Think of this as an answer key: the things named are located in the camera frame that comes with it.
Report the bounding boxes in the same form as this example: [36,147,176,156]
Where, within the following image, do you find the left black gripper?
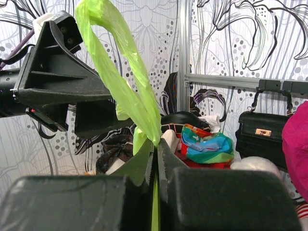
[13,21,133,139]

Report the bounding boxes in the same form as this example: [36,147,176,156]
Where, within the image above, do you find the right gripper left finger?
[0,138,155,231]

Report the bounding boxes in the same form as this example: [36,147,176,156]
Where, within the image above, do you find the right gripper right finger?
[157,139,301,231]

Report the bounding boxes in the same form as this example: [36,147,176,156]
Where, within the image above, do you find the green plastic trash bag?
[74,0,162,231]

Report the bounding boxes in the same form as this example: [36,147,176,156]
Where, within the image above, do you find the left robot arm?
[0,16,132,139]

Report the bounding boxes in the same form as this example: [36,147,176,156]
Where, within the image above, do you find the cream canvas tote bag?
[105,129,184,181]

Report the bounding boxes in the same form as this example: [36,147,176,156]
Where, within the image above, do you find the magenta fabric bag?
[282,101,308,201]

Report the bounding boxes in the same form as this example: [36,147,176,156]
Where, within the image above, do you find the red clothing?
[175,134,234,169]

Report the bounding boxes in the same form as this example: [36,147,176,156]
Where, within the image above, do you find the colourful patterned cloth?
[181,124,234,164]

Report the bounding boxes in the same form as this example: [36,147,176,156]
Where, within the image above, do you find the cream plush lamb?
[230,156,282,179]

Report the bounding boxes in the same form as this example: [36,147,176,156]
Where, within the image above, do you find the black round hat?
[161,111,210,133]

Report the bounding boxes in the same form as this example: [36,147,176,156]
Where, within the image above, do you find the black leather handbag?
[235,88,293,170]

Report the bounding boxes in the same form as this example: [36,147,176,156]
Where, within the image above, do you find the pink white plush doll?
[295,203,308,227]

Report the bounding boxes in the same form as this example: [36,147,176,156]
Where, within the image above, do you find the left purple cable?
[0,28,37,70]

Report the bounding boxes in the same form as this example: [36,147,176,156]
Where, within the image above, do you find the dark braided strap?
[95,134,134,175]

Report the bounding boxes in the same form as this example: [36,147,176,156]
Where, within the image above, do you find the black hook rail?
[258,79,308,94]

